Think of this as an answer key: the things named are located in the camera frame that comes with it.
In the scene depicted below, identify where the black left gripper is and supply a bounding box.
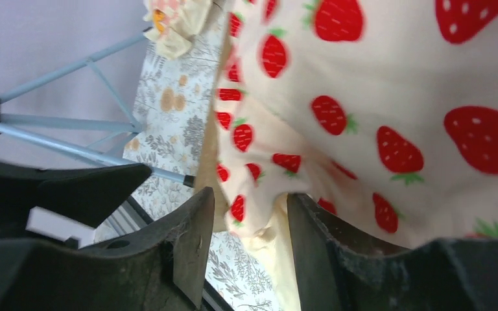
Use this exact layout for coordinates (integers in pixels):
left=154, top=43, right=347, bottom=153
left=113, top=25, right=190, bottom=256
left=0, top=162, right=152, bottom=238

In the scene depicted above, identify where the checkered ruffled pillow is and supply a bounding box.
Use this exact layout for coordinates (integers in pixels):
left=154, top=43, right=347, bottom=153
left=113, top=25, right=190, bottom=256
left=143, top=0, right=213, bottom=60

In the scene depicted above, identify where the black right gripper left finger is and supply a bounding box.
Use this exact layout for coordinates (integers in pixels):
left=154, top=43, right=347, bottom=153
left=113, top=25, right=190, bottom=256
left=0, top=187, right=215, bottom=310

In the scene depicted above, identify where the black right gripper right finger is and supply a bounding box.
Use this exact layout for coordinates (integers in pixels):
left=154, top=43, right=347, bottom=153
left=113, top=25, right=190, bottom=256
left=287, top=194, right=498, bottom=310

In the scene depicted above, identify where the wooden pet bed frame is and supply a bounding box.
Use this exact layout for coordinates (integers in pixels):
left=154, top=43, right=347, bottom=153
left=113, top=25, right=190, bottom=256
left=194, top=38, right=230, bottom=233

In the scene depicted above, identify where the floral table mat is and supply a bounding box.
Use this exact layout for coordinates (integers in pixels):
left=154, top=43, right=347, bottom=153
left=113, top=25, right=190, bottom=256
left=123, top=1, right=280, bottom=310

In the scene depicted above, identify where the red strawberry print duvet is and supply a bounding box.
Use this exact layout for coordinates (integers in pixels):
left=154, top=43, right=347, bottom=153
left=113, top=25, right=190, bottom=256
left=214, top=1, right=498, bottom=310

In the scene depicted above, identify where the blue perforated music stand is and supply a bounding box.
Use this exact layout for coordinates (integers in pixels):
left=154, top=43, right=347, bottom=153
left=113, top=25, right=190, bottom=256
left=0, top=26, right=196, bottom=189

